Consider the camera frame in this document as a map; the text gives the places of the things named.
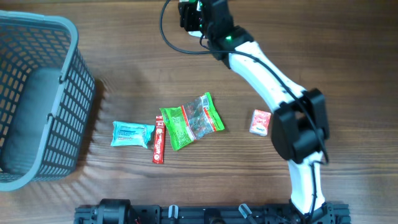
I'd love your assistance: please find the green candy bag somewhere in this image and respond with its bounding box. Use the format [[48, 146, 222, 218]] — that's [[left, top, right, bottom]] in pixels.
[[160, 92, 224, 151]]

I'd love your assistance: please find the white barcode scanner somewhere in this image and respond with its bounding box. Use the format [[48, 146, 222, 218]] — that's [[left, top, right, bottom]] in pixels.
[[188, 31, 203, 38]]

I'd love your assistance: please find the grey plastic basket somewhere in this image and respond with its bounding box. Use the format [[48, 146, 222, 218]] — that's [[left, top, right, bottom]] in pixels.
[[1, 11, 96, 192]]

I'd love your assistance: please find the red coffee stick sachet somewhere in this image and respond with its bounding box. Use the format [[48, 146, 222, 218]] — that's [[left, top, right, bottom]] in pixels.
[[152, 116, 166, 164]]

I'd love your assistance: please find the red small box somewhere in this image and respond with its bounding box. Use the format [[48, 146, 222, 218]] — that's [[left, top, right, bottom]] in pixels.
[[249, 110, 271, 136]]

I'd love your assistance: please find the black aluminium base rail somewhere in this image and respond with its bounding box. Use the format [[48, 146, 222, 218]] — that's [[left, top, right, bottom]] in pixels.
[[73, 199, 351, 224]]

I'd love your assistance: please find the teal tissue pack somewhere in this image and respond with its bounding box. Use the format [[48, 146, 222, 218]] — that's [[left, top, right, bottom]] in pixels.
[[111, 121, 155, 149]]

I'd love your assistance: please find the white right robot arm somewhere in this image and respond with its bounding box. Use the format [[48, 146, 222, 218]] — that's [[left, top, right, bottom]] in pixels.
[[178, 1, 329, 219]]

